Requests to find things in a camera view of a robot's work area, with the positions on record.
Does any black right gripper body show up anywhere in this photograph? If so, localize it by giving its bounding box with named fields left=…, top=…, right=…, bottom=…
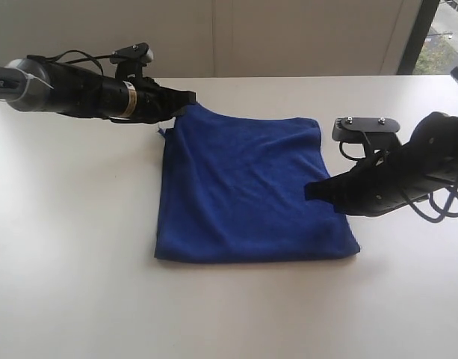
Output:
left=340, top=156, right=430, bottom=217

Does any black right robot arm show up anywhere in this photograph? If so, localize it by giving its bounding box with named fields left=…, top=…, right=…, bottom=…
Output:
left=304, top=111, right=458, bottom=224

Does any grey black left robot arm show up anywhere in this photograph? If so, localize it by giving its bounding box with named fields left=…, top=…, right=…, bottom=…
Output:
left=0, top=55, right=196, bottom=124

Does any dark window frame post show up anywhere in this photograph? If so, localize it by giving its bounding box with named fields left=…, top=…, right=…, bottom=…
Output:
left=396, top=0, right=440, bottom=76

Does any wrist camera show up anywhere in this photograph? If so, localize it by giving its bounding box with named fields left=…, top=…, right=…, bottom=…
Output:
left=332, top=117, right=401, bottom=157
left=109, top=43, right=154, bottom=80

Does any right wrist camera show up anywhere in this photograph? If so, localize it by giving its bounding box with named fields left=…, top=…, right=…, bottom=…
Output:
left=332, top=117, right=401, bottom=157

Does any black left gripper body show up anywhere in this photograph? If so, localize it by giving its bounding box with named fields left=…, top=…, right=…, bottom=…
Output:
left=120, top=79, right=176, bottom=124

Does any blue towel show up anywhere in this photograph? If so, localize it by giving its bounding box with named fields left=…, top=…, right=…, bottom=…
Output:
left=155, top=104, right=360, bottom=264

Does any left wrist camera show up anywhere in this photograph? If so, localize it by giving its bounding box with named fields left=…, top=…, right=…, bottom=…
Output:
left=109, top=43, right=154, bottom=80

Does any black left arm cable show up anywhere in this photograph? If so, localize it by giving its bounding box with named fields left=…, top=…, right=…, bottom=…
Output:
left=26, top=49, right=117, bottom=76

